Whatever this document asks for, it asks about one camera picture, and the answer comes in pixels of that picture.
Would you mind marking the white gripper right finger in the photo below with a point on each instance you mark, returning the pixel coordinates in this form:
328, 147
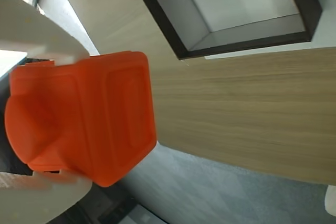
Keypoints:
47, 203

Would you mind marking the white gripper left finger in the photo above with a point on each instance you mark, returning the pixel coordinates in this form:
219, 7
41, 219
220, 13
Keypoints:
34, 27

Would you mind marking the dark brown box, white inside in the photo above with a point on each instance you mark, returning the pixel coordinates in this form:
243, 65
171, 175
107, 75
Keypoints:
170, 24

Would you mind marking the orange cube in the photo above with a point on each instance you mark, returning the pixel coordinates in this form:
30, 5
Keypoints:
92, 119

